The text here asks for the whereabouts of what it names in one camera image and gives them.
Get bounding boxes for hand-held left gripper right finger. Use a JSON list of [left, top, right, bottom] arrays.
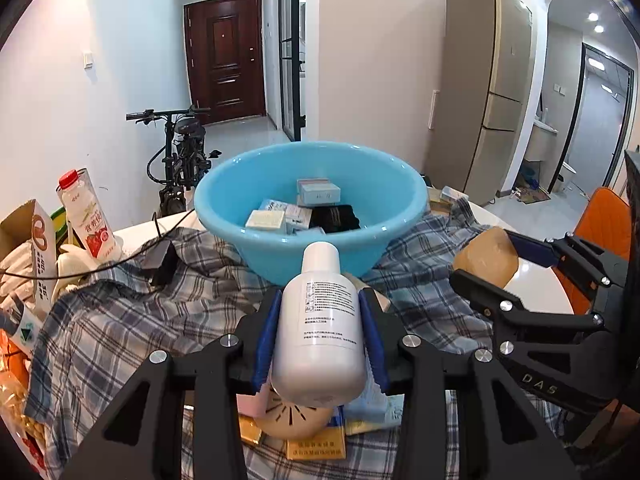
[[356, 287, 583, 480]]

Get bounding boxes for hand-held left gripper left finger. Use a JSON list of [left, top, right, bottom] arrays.
[[60, 287, 286, 480]]

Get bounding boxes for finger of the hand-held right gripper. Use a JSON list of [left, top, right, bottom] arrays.
[[502, 229, 631, 313], [449, 268, 611, 358]]

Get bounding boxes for tan soap bar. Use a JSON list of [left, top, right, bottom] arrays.
[[452, 226, 521, 291]]

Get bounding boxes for white plastic bottle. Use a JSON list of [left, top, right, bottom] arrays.
[[270, 241, 368, 407]]

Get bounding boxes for blue white wipes pack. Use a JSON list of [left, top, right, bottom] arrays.
[[342, 380, 406, 431]]

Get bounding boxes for beige slotted round disc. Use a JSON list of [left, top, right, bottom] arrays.
[[257, 385, 335, 438]]

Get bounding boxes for blue plastic basin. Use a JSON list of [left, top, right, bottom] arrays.
[[193, 141, 429, 287]]

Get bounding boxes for cardboard on floor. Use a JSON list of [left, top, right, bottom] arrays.
[[515, 185, 551, 203]]

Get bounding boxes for pink pouch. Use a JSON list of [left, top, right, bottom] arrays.
[[235, 392, 273, 421]]

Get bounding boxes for orange chair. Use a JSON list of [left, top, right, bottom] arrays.
[[552, 187, 633, 316]]

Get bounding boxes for tan small box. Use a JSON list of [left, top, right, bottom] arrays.
[[427, 190, 453, 216]]

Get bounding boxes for white washbasin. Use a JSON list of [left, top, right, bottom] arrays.
[[531, 120, 558, 163]]

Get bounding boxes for yellow box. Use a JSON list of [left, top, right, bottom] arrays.
[[286, 427, 347, 460]]

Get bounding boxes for cream square box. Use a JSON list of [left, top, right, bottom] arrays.
[[245, 209, 286, 232]]

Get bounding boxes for white blue-print small box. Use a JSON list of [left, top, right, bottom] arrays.
[[285, 206, 313, 235]]

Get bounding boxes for black power adapter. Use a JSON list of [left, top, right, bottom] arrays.
[[142, 241, 180, 287]]

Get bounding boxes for black folded cloth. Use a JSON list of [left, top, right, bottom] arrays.
[[309, 203, 362, 234]]

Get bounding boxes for white blue tissue pack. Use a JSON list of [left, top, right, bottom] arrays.
[[259, 197, 301, 217]]

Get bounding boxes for blue plaid shirt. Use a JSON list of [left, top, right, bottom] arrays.
[[24, 199, 576, 480]]

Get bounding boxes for bathroom glass door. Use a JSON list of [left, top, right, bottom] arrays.
[[560, 42, 635, 196]]

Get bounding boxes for red and white box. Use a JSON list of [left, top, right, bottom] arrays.
[[297, 177, 342, 207]]

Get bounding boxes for beige refrigerator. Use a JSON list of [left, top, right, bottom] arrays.
[[424, 0, 533, 207]]

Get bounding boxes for red-capped milk bottle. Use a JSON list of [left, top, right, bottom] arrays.
[[56, 170, 121, 261]]

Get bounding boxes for white plastic pouch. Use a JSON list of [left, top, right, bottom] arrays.
[[52, 245, 126, 296]]

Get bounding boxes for black bicycle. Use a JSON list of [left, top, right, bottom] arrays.
[[126, 105, 226, 216]]

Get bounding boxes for beige cylinder tin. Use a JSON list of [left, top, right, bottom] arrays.
[[75, 167, 108, 208]]

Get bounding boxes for yellow green packet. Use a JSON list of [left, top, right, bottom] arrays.
[[50, 207, 76, 248]]

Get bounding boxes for pack with green triangle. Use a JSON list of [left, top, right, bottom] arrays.
[[0, 295, 43, 356]]

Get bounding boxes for cardboard box with red print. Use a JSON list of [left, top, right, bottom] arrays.
[[0, 199, 63, 321]]

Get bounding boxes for orange snack bags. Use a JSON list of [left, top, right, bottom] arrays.
[[0, 330, 56, 476]]

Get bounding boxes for white paper packets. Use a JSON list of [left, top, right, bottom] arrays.
[[0, 242, 41, 311]]

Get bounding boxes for black-framed glass door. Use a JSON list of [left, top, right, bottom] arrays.
[[277, 0, 307, 142]]

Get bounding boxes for brown entrance door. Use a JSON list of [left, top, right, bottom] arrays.
[[183, 0, 268, 126]]

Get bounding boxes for black cable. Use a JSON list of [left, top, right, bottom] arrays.
[[0, 207, 198, 281]]

